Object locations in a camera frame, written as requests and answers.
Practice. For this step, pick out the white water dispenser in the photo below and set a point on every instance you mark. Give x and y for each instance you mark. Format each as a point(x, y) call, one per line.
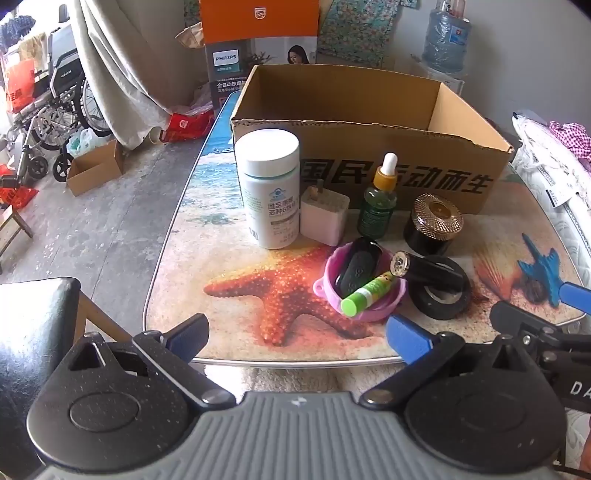
point(450, 83)

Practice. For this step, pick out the blue water jug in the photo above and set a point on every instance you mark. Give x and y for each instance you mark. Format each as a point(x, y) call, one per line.
point(445, 37)

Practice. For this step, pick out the green dropper bottle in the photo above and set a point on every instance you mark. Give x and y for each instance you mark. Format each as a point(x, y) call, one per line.
point(377, 207)

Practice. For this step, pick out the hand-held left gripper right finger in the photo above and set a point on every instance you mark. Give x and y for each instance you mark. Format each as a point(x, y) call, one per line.
point(406, 337)

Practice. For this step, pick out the black tape roll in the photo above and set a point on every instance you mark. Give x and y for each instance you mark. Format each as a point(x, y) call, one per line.
point(438, 310)

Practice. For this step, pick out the small open cardboard box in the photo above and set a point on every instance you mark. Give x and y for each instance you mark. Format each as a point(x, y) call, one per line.
point(92, 170)

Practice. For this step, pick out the black jar with gold lid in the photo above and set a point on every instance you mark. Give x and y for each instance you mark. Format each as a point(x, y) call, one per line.
point(434, 217)

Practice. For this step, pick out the floral cloth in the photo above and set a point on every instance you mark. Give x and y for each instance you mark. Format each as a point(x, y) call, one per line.
point(355, 32)

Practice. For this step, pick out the white fluffy rug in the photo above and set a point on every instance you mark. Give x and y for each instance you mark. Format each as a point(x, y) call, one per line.
point(295, 378)

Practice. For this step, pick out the black key fob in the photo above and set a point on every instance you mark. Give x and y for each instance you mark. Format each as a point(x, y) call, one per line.
point(358, 267)

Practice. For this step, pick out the white pill bottle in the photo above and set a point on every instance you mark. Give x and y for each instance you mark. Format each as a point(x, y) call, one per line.
point(268, 184)

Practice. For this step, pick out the black padded stool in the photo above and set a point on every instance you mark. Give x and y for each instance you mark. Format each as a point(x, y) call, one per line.
point(32, 323)

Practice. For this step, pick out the crumpled red bag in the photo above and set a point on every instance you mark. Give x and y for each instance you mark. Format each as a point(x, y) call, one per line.
point(18, 196)

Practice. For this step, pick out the folded wheelchair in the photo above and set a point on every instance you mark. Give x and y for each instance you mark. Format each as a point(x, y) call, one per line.
point(64, 69)

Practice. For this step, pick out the small wooden stool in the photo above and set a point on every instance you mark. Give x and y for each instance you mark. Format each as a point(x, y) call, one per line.
point(9, 226)

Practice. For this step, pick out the beige curtain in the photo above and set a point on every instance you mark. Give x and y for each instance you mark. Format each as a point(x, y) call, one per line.
point(124, 69)

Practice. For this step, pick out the orange hanging bag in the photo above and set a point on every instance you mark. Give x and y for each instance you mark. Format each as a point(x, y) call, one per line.
point(21, 85)

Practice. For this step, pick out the black tube with gold cap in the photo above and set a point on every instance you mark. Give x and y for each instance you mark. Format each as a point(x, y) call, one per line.
point(429, 270)

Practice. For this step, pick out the white and green plastic bag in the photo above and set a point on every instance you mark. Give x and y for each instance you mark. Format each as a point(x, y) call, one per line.
point(85, 141)

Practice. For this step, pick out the hanging blue clothes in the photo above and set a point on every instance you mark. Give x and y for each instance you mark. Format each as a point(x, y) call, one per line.
point(18, 27)

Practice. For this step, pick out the green lip balm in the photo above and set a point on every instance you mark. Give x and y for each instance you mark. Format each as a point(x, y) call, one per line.
point(364, 295)

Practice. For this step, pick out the white charger plug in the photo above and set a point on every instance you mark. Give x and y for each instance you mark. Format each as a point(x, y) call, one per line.
point(323, 217)

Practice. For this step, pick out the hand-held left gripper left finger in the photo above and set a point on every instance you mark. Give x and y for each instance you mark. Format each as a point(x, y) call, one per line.
point(185, 336)

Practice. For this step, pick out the brown cardboard box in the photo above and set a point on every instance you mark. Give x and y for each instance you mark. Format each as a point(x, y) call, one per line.
point(415, 182)

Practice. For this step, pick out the pink silicone cup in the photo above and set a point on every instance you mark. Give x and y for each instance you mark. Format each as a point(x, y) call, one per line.
point(331, 272)

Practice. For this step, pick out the orange appliance carton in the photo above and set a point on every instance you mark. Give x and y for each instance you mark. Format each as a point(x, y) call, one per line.
point(258, 23)

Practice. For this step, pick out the tan paper bag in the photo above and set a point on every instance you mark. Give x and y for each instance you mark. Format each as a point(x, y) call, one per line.
point(191, 37)

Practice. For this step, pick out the pink checked cloth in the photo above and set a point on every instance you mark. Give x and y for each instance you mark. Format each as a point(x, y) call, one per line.
point(572, 138)

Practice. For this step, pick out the white bedding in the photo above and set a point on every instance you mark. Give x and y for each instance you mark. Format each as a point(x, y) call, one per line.
point(540, 152)

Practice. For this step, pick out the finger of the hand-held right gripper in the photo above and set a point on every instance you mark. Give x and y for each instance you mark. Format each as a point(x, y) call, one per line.
point(575, 295)
point(517, 318)

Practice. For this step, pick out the red plastic bag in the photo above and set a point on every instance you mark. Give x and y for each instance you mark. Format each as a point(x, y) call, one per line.
point(184, 124)

